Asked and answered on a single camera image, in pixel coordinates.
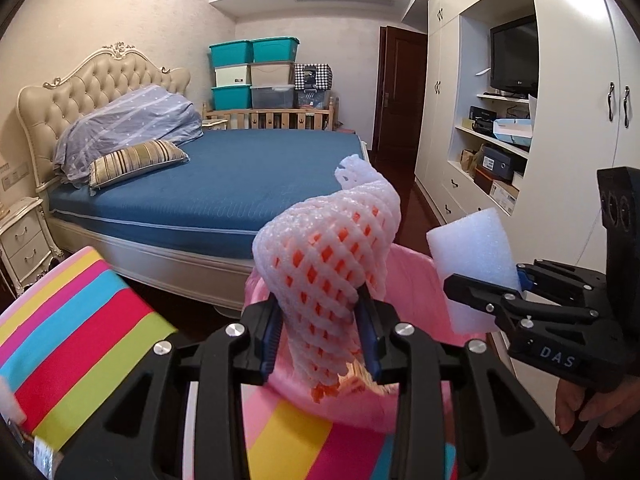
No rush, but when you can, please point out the grey clear storage bin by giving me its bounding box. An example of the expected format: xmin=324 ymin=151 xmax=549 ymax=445
xmin=250 ymin=84 xmax=295 ymax=110

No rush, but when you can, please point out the person's right hand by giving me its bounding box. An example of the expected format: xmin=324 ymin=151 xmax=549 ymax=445
xmin=554 ymin=377 xmax=639 ymax=470

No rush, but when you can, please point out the dark brown door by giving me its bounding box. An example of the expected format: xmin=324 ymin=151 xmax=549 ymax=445
xmin=372 ymin=26 xmax=427 ymax=166

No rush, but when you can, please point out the beige storage bin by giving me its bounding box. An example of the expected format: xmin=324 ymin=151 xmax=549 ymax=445
xmin=250 ymin=62 xmax=294 ymax=87

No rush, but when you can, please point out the striped brown pillow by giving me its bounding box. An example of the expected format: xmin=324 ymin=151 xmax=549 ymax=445
xmin=89 ymin=140 xmax=190 ymax=191

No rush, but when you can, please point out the teal storage bin left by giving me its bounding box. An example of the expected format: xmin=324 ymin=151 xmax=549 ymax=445
xmin=209 ymin=40 xmax=254 ymax=68

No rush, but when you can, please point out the white nightstand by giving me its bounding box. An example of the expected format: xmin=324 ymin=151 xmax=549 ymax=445
xmin=1 ymin=197 xmax=62 ymax=297

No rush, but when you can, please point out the black safe box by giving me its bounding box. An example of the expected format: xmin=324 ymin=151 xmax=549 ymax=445
xmin=480 ymin=144 xmax=514 ymax=182

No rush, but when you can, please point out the teal storage bin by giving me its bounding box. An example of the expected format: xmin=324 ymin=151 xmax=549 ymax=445
xmin=209 ymin=40 xmax=254 ymax=68
xmin=252 ymin=36 xmax=299 ymax=63
xmin=212 ymin=84 xmax=252 ymax=110

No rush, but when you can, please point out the bed with blue sheet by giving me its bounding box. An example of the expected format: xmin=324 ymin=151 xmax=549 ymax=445
xmin=48 ymin=129 xmax=366 ymax=310

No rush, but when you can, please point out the teal storage bin right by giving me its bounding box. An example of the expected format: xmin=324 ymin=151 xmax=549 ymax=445
xmin=252 ymin=36 xmax=299 ymax=63

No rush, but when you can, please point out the grey striped duvet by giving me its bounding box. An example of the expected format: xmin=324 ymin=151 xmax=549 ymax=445
xmin=53 ymin=84 xmax=203 ymax=184

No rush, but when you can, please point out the beige tufted headboard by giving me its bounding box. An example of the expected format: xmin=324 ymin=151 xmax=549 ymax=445
xmin=15 ymin=41 xmax=191 ymax=194

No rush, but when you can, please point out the striped colourful tablecloth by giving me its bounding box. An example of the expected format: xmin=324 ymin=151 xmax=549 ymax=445
xmin=1 ymin=247 xmax=398 ymax=479

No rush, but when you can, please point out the checkered black white bag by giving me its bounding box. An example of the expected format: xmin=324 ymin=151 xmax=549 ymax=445
xmin=294 ymin=63 xmax=333 ymax=91

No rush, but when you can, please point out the white L-shaped foam block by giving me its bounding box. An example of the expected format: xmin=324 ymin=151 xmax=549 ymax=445
xmin=425 ymin=207 xmax=523 ymax=336

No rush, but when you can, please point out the wooden crib rail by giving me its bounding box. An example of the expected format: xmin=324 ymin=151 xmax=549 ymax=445
xmin=201 ymin=96 xmax=340 ymax=131

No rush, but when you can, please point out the foam net orange item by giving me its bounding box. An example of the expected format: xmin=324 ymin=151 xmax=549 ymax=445
xmin=252 ymin=155 xmax=401 ymax=403

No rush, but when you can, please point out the white built-in wardrobe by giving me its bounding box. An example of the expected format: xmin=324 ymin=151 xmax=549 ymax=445
xmin=416 ymin=0 xmax=639 ymax=270

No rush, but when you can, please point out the black television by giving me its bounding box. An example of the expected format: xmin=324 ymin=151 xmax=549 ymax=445
xmin=490 ymin=14 xmax=539 ymax=96

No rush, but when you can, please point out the teal lower storage bin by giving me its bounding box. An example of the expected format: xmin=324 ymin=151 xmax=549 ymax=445
xmin=212 ymin=84 xmax=252 ymax=110

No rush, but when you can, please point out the white storage bin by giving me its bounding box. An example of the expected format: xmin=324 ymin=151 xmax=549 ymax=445
xmin=214 ymin=64 xmax=250 ymax=87

